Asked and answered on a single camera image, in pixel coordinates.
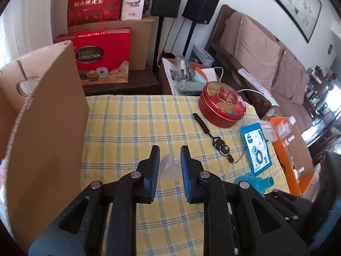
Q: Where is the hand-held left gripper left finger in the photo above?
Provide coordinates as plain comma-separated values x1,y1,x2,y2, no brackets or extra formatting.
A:
28,145,161,256

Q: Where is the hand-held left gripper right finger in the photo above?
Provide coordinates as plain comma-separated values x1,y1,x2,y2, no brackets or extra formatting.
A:
180,145,311,256

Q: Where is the blue collapsible funnel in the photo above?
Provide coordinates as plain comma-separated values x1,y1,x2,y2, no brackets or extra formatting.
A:
234,172,274,195

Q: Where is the black lanyard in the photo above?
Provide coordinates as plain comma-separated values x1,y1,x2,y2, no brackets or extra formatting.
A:
192,113,247,164

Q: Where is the blue printed packet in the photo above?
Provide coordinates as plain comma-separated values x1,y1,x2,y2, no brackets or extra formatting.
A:
240,123,273,177

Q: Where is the orange storage box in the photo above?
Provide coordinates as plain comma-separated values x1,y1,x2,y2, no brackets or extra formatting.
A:
269,117,317,196

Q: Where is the yellow plaid tablecloth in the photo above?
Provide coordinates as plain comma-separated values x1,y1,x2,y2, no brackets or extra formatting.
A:
80,95,291,256

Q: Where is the dark cloth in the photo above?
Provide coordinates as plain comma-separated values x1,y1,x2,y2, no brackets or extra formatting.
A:
310,149,341,248

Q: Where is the red round tin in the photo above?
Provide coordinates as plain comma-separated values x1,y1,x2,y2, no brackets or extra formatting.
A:
198,81,246,128

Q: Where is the cluttered cardboard box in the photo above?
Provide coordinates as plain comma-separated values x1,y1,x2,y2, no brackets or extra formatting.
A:
157,56,220,96

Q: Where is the brown sofa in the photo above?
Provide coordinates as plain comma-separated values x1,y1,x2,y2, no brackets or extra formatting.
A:
206,4,341,150

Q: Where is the dark wooden shelf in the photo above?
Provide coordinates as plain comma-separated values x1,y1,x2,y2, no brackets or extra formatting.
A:
304,64,341,128

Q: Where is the white power strip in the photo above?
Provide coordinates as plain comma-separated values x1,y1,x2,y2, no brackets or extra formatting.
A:
238,68,279,107

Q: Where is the large closed cardboard box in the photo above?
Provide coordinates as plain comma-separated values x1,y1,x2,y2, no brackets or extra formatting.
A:
68,17,154,71

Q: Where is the black speaker stand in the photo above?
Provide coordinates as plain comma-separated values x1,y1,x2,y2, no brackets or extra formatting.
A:
153,16,164,75
182,21,198,56

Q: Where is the red chocolate gift bag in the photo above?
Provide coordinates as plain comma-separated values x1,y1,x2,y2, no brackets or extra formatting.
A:
53,27,132,86

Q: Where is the brown sofa cushion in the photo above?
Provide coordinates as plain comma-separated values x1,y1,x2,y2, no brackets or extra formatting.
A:
234,15,283,92
272,41,311,106

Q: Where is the pink tissue pack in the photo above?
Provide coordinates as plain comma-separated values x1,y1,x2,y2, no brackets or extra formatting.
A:
120,0,146,21

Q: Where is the tall red gift bag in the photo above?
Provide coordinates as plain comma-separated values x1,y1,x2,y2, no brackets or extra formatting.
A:
66,0,128,27

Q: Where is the white curtain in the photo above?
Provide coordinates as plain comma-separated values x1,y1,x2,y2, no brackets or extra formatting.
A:
0,0,72,68

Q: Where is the white cable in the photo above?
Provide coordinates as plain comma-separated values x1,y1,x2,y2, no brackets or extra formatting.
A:
213,67,275,118

